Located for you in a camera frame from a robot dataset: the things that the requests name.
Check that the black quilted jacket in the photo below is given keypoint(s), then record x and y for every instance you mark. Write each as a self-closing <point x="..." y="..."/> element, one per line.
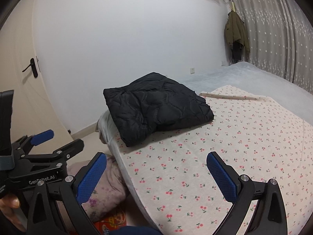
<point x="156" y="107"/>

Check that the grey bed blanket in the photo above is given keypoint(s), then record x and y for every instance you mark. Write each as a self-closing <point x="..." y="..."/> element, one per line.
<point x="256" y="78"/>

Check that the cherry print bed sheet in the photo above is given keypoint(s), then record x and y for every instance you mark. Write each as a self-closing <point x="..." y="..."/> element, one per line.
<point x="220" y="137"/>

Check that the white mattress cover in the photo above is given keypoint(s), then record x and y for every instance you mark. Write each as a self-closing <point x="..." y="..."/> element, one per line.
<point x="107" y="127"/>

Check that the olive green hanging jacket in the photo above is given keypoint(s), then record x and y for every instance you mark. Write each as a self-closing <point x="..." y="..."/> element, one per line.
<point x="234" y="27"/>

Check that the red printed packet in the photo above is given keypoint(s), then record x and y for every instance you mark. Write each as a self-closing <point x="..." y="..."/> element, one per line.
<point x="115" y="221"/>

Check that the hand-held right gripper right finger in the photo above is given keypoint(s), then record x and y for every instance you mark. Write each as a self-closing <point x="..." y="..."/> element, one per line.
<point x="221" y="176"/>

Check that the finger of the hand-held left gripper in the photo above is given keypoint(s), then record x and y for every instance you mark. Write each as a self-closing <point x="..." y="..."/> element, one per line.
<point x="71" y="146"/>
<point x="42" y="135"/>

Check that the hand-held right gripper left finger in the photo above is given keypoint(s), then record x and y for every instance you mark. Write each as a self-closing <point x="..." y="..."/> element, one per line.
<point x="91" y="178"/>

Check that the dark hanging garment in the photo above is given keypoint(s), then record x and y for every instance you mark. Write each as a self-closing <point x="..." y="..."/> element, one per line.
<point x="236" y="52"/>

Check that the cream door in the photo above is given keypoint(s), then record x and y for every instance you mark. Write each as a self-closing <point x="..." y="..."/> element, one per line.
<point x="17" y="49"/>

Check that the person's left hand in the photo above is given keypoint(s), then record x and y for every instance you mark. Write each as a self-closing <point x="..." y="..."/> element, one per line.
<point x="11" y="205"/>

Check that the person's dark blue clothing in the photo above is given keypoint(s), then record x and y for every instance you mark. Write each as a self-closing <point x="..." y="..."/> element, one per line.
<point x="137" y="231"/>

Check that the grey star print curtain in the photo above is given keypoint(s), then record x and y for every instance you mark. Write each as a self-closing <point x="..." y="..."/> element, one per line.
<point x="269" y="29"/>

